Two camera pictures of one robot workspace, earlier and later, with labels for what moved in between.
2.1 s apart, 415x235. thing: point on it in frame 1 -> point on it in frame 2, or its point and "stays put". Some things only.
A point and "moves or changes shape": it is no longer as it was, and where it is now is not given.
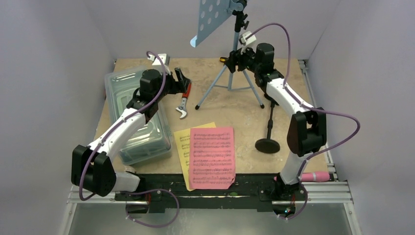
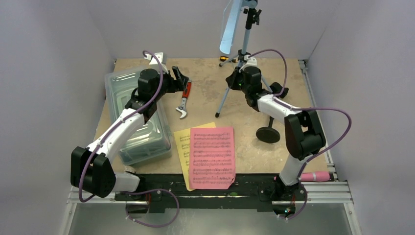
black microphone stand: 268,145 moves or changes shape
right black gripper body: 236,61 -> 234,79
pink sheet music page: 211,159 stays put
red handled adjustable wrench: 182,106 stays put
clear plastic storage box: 150,141 stays put
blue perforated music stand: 210,13 -> 231,11
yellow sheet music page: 182,138 stays put
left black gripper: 177,86 stays put
